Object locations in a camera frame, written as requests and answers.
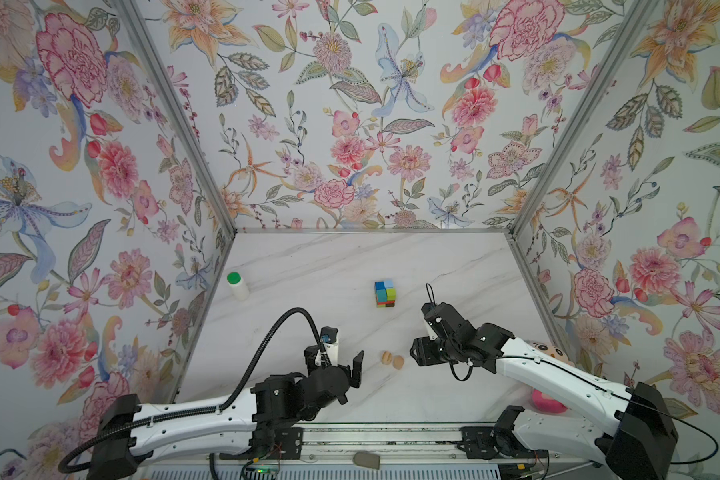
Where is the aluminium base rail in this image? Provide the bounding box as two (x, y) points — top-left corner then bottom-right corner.
(122, 421), (637, 466)

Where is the white bottle green cap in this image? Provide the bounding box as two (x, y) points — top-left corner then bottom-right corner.
(226, 271), (250, 301)

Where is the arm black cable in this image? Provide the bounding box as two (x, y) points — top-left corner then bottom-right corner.
(425, 283), (720, 466)
(58, 307), (331, 475)

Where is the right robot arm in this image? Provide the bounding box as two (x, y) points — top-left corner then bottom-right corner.
(410, 302), (679, 479)

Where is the pink plush doll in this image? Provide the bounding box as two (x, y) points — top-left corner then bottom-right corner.
(530, 341), (573, 415)

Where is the grey oval object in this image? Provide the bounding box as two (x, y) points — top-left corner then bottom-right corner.
(352, 451), (381, 470)

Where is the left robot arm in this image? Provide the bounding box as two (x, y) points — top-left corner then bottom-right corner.
(87, 352), (364, 479)

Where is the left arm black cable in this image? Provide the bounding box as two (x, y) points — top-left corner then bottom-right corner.
(58, 307), (331, 475)

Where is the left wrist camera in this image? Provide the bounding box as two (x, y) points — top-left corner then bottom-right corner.
(320, 326), (339, 366)

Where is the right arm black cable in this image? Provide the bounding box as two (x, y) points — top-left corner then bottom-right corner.
(425, 283), (720, 466)

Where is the black handled screwdriver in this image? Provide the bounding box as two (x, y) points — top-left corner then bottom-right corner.
(542, 461), (614, 480)

